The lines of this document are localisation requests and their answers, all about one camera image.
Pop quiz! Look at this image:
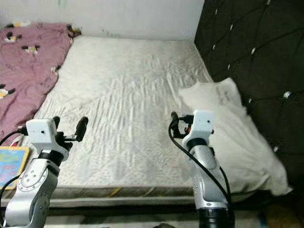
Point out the blue yellow picture book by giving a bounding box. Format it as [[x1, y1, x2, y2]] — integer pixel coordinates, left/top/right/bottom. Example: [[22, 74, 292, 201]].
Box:
[[0, 146, 31, 190]]

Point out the grey quilted mattress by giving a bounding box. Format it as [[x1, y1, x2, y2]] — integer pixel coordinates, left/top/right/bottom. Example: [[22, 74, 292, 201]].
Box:
[[0, 36, 259, 199]]

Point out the pink cartoon mouse blanket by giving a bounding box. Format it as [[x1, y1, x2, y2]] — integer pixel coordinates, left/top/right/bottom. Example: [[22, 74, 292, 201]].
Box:
[[0, 21, 82, 146]]

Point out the grey bed base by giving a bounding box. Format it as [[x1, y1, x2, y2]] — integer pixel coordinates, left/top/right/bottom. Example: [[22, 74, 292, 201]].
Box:
[[0, 190, 262, 212]]

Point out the dark tufted headboard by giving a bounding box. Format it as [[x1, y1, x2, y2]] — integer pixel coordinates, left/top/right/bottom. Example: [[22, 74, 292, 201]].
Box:
[[194, 0, 304, 174]]

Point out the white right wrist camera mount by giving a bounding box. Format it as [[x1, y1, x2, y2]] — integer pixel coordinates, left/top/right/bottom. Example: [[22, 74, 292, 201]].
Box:
[[184, 110, 216, 149]]

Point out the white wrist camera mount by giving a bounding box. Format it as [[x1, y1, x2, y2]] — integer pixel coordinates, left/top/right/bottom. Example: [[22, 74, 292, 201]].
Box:
[[26, 119, 67, 160], [184, 110, 216, 149]]

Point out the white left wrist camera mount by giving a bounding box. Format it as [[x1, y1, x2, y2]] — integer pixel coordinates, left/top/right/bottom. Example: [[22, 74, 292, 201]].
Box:
[[26, 119, 67, 160]]

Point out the black left wrist camera cable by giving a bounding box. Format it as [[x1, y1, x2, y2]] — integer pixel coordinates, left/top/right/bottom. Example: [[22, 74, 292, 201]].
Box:
[[0, 125, 29, 146]]

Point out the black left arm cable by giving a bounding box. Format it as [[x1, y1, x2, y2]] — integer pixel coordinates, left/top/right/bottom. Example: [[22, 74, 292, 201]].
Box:
[[0, 175, 20, 199]]

